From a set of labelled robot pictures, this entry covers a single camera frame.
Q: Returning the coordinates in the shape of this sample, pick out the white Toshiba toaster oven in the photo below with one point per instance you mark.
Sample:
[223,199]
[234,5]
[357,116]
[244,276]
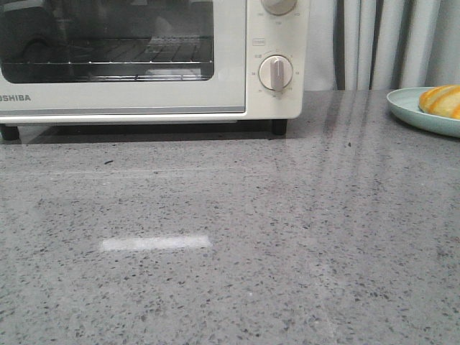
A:
[266,35]

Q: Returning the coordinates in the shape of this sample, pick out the golden striped bread roll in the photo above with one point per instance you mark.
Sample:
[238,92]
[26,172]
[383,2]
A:
[441,101]

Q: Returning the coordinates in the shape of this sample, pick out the glass oven door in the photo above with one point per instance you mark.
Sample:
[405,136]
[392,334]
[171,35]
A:
[59,22]

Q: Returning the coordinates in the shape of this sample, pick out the lower beige timer knob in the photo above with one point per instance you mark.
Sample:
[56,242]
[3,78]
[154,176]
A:
[275,73]

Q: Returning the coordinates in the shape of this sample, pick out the black oven foot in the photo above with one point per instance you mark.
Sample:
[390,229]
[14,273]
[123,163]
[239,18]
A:
[279,127]
[9,133]

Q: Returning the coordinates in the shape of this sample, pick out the grey white curtain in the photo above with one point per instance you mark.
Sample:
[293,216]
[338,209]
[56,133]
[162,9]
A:
[377,45]

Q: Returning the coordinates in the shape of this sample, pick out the black oven foot right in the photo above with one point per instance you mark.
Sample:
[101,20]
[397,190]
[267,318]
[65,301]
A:
[279,127]

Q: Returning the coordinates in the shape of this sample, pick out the metal wire oven rack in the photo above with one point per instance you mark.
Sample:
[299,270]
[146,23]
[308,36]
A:
[113,60]

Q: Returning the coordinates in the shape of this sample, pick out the black oven foot left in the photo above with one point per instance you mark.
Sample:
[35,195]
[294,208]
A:
[9,133]

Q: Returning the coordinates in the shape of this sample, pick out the upper beige oven knob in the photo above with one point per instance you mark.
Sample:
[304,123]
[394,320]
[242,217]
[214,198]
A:
[279,7]

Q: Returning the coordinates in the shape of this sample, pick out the light green plate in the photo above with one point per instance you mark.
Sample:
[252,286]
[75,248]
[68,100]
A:
[404,104]

